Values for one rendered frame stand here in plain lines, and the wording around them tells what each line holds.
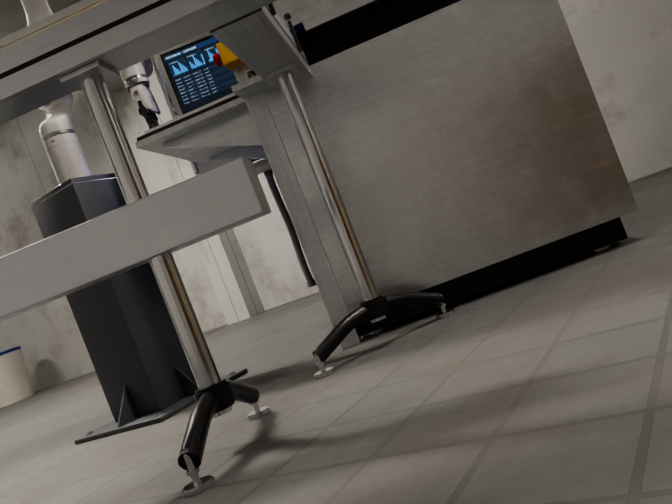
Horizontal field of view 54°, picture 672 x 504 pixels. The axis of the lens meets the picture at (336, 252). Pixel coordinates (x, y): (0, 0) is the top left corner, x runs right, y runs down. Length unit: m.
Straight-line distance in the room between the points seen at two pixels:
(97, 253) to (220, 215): 0.27
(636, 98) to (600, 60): 0.37
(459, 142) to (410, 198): 0.23
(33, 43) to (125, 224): 0.41
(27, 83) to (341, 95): 0.99
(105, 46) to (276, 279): 5.14
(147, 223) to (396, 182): 0.94
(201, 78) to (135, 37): 1.91
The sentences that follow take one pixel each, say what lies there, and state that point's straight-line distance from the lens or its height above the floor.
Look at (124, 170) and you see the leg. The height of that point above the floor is 0.62.
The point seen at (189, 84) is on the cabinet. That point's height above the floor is 1.30.
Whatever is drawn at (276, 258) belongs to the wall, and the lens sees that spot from 6.39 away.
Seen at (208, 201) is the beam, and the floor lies 0.49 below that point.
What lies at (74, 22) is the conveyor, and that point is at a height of 0.92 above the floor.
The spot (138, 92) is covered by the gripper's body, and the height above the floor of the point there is 1.05.
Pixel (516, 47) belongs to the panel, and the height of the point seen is 0.68.
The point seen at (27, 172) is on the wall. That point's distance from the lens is 8.75.
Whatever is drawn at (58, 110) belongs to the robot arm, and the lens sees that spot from 2.68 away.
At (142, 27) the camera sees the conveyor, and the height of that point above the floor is 0.86.
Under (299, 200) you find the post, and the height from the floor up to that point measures 0.50.
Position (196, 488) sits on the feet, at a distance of 1.24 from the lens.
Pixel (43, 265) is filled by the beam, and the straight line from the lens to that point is 1.51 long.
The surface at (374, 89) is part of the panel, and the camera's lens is 2.14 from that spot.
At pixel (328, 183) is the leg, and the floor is 0.49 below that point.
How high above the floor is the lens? 0.31
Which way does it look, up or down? level
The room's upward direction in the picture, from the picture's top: 21 degrees counter-clockwise
